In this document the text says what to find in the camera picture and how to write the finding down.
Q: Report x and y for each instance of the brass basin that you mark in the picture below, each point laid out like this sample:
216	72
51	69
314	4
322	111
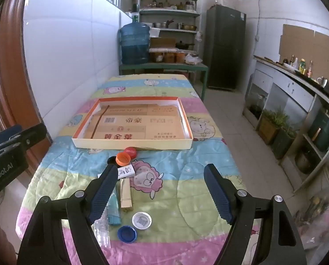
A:
189	27

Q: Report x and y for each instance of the glass jar with lid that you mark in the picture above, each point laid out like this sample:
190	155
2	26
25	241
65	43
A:
219	0

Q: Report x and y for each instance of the steel cup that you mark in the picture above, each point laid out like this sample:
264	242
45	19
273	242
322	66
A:
322	81

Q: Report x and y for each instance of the black wok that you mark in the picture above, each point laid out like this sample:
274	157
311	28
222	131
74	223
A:
183	45

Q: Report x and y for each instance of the red label bottle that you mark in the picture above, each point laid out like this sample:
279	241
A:
310	69

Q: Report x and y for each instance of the white plastic container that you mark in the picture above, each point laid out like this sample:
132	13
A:
154	32

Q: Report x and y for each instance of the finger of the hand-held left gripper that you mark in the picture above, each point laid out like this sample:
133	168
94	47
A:
5	134
34	135

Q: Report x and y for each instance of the printed cartoon blanket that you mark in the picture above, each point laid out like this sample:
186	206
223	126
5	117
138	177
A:
181	171

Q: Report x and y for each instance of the orange bottle cap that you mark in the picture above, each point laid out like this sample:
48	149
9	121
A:
123	158

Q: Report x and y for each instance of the dark water jug pump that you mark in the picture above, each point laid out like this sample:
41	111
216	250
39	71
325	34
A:
135	12

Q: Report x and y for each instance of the white plastic bag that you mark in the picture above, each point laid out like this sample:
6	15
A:
193	59

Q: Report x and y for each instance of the potted plant in green box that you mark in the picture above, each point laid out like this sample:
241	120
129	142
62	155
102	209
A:
284	142

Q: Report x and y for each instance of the green metal table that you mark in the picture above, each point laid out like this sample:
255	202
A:
164	66

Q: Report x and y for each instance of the clear plastic box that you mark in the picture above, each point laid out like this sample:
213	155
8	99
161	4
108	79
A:
102	232

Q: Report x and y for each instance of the dark green kitchen appliance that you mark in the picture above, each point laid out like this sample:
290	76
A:
325	129

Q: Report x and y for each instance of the flattened cardboard liner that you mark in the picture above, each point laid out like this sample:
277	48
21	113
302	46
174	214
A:
131	127

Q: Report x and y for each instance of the cardboard sheets on wall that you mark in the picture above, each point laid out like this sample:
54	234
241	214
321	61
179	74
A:
305	44

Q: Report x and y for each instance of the red bottle cap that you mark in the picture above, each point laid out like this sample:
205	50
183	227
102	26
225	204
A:
130	151

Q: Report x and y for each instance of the black bottle cap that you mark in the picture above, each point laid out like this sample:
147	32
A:
111	160

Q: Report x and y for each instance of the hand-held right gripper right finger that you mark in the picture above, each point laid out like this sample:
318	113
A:
218	196

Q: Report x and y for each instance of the steel pot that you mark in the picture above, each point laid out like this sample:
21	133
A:
160	25

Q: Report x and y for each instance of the white shelf rack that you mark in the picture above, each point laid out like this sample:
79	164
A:
170	12

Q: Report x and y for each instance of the white bottle cap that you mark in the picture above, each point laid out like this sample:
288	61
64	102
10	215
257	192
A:
141	220

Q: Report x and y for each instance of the long teal box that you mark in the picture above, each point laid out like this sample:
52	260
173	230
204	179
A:
114	212

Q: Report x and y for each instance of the blue bottle cap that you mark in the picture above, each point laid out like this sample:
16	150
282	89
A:
127	233

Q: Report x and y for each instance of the yellow green bottle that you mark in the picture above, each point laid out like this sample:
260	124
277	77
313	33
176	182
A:
302	66

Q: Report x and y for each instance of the shallow white orange tray box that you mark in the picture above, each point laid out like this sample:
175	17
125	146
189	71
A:
131	145

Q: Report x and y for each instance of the brown wooden door frame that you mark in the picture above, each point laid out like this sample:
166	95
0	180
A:
12	60

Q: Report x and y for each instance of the white bottle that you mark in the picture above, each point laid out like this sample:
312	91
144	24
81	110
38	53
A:
296	63

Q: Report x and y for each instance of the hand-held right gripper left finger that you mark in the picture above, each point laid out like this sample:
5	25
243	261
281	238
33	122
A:
103	196

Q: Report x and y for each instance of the potted plant in yellow box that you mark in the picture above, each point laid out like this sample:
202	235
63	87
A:
272	125

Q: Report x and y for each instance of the dark green refrigerator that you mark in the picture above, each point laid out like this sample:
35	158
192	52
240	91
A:
225	49

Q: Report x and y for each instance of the orange pickle jar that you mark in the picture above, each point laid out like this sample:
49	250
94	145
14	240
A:
156	57
169	58
180	58

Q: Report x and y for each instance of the large blue water jug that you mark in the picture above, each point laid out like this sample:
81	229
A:
134	44

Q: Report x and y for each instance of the row of small jars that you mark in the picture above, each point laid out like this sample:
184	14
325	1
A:
170	5

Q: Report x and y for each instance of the grey kitchen counter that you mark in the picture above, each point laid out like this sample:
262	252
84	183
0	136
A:
288	88

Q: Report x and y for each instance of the small white printed box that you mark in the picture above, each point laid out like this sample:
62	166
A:
126	170

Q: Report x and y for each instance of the brown cardboard box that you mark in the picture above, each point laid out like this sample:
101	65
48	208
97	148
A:
163	42

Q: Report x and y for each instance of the long gold box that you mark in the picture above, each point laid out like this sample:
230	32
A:
125	193

